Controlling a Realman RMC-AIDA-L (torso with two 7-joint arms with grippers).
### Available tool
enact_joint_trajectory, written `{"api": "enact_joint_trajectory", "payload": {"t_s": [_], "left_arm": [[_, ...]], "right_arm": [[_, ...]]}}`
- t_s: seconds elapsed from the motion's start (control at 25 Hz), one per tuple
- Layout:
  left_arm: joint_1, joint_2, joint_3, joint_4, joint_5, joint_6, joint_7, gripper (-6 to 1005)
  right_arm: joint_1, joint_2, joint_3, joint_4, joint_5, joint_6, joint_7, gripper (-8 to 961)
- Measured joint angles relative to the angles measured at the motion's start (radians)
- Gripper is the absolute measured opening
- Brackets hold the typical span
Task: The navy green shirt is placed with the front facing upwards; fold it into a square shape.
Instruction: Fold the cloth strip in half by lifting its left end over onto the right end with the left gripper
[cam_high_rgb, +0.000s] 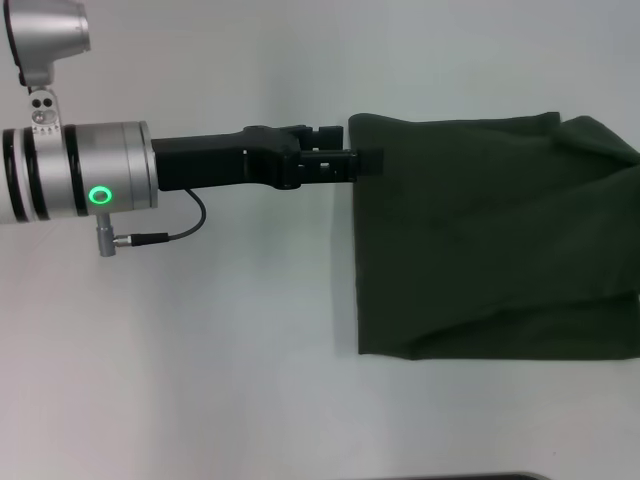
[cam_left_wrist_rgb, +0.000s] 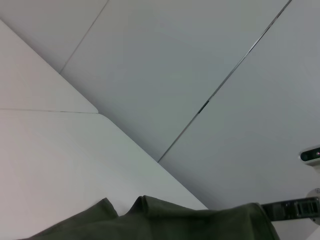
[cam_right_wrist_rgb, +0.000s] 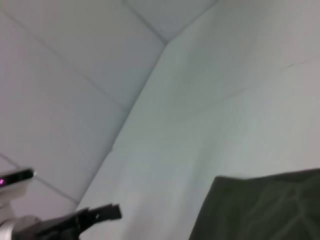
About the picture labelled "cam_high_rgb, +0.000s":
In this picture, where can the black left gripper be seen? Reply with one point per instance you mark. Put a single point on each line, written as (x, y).
(215, 162)

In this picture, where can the dark green FREE! t-shirt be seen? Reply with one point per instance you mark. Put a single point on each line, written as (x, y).
(500, 240)

